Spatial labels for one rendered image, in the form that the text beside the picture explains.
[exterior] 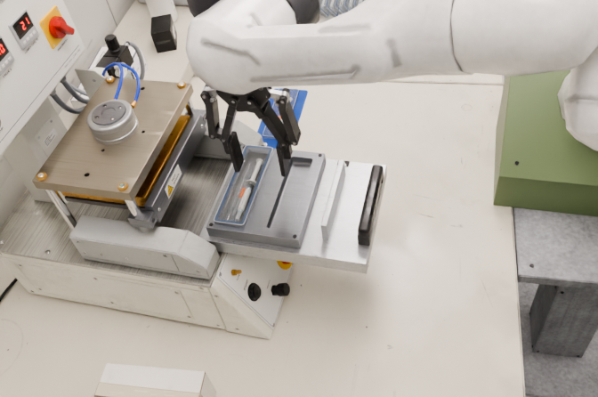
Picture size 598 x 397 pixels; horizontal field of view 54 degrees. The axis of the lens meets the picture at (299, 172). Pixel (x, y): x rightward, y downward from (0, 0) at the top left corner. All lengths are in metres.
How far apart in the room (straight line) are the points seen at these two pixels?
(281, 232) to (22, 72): 0.50
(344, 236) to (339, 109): 0.61
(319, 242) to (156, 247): 0.27
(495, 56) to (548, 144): 0.73
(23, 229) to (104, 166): 0.30
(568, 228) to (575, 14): 0.84
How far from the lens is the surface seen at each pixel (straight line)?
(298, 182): 1.06
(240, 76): 0.65
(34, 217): 1.26
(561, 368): 1.99
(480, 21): 0.54
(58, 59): 1.15
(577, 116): 0.60
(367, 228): 0.95
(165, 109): 1.07
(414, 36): 0.56
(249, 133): 1.17
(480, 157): 1.42
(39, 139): 1.16
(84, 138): 1.08
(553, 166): 1.27
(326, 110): 1.54
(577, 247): 1.30
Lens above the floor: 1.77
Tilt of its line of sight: 47 degrees down
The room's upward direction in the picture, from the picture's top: 10 degrees counter-clockwise
